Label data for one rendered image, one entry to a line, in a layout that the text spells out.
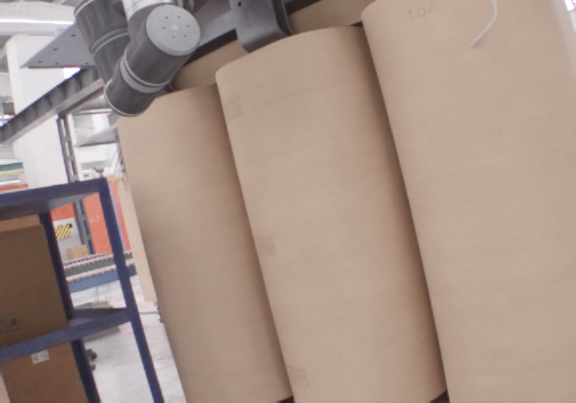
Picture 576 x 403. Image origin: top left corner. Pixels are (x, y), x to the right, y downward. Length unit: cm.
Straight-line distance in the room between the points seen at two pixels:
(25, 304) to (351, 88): 97
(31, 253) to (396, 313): 93
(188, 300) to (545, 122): 103
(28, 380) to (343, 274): 131
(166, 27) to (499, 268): 74
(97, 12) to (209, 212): 61
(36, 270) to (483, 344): 110
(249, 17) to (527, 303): 89
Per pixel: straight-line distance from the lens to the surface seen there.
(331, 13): 139
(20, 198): 152
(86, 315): 192
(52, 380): 223
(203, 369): 167
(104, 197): 163
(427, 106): 112
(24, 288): 157
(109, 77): 119
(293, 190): 130
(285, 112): 129
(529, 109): 107
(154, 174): 162
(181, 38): 103
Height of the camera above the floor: 74
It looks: 2 degrees up
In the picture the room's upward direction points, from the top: 14 degrees counter-clockwise
